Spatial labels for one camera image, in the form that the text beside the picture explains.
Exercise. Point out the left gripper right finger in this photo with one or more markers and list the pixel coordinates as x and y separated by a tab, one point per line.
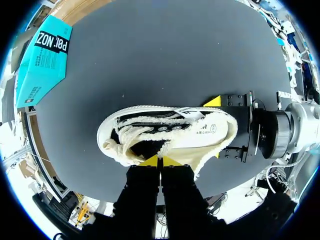
178	187

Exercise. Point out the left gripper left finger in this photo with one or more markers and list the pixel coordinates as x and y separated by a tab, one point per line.
141	185

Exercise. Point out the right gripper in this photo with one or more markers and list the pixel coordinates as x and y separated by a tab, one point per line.
260	130

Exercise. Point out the white black fleece-lined shoe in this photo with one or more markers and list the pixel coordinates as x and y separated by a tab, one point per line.
140	130

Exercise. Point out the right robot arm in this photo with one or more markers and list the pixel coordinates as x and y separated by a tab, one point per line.
303	130

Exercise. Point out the teal box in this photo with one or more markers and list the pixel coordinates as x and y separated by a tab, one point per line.
43	62

